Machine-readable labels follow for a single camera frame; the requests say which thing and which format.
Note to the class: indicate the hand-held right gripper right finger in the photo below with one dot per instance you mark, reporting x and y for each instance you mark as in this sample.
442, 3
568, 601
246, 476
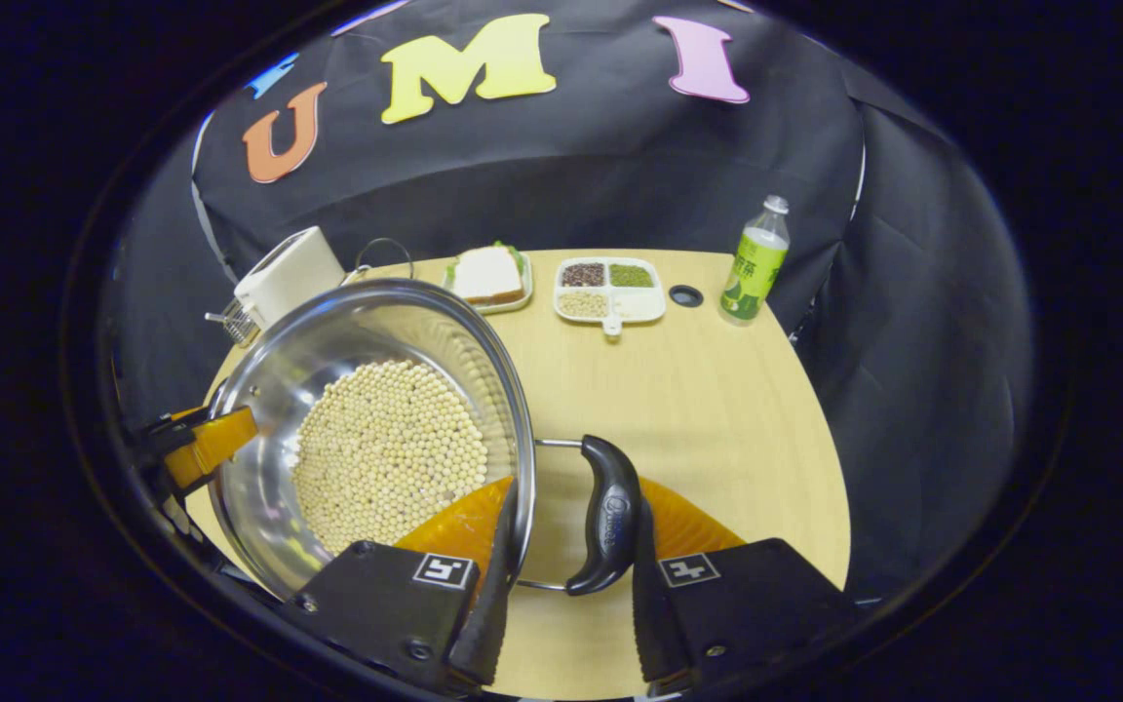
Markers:
649, 624

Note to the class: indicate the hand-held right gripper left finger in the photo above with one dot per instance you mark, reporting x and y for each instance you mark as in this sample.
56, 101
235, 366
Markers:
495, 604

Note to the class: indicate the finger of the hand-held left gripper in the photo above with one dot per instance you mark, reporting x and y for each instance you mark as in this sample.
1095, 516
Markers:
215, 444

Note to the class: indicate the pile of soybeans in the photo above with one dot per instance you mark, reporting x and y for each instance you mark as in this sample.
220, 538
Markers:
386, 448

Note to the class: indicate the white toaster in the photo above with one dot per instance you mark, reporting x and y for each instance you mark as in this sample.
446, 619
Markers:
293, 273

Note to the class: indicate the small green plate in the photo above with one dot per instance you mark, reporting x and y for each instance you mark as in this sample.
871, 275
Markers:
522, 297

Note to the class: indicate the white divided bean tray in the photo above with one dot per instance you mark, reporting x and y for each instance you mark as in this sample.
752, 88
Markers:
635, 304

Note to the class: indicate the sandwich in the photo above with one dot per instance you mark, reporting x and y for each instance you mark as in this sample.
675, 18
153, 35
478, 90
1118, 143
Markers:
488, 273

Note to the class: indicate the green drink bottle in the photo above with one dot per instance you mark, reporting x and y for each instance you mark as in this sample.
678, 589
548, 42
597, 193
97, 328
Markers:
755, 268

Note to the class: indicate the black backdrop cloth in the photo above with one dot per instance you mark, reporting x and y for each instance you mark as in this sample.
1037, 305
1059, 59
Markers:
571, 166

